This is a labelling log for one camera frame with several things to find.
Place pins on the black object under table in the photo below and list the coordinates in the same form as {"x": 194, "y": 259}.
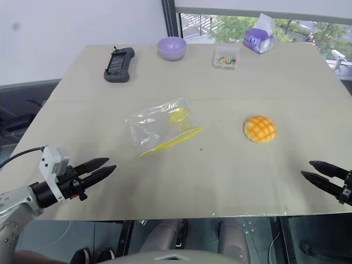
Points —
{"x": 308, "y": 248}

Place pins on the purple bowl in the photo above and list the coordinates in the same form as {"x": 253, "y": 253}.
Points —
{"x": 171, "y": 48}

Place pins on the clear box of coloured pins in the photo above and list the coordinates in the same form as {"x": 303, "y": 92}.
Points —
{"x": 226, "y": 57}

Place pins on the grey rounded leg shape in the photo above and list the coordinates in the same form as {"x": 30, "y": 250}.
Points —
{"x": 232, "y": 239}
{"x": 163, "y": 236}

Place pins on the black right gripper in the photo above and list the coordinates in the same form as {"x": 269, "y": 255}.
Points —
{"x": 347, "y": 191}

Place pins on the white window blind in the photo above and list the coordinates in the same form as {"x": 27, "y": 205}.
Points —
{"x": 261, "y": 5}

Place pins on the clear yellow-zip plastic bag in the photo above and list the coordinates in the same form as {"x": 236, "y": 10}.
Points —
{"x": 159, "y": 126}

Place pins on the dark window frame post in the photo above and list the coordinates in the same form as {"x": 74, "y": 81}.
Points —
{"x": 170, "y": 19}

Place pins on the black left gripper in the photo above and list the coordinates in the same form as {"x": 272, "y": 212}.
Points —
{"x": 67, "y": 184}

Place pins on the grey robot torso edge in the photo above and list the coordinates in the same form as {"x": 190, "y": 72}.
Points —
{"x": 176, "y": 257}

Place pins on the purple tissue pack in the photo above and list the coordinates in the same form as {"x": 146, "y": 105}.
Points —
{"x": 258, "y": 39}

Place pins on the black handheld controller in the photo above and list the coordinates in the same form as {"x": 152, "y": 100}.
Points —
{"x": 118, "y": 64}

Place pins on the black shoe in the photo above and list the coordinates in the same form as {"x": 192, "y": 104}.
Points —
{"x": 82, "y": 255}
{"x": 106, "y": 255}

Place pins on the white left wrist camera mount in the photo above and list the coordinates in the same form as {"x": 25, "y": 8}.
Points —
{"x": 50, "y": 162}

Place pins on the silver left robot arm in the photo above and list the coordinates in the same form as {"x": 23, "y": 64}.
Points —
{"x": 16, "y": 202}

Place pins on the black table leg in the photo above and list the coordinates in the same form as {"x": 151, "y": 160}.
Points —
{"x": 287, "y": 242}
{"x": 126, "y": 236}

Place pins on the white device outside table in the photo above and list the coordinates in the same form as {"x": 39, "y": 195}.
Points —
{"x": 339, "y": 59}

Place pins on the round golden pineapple bread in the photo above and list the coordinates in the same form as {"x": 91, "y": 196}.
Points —
{"x": 259, "y": 128}

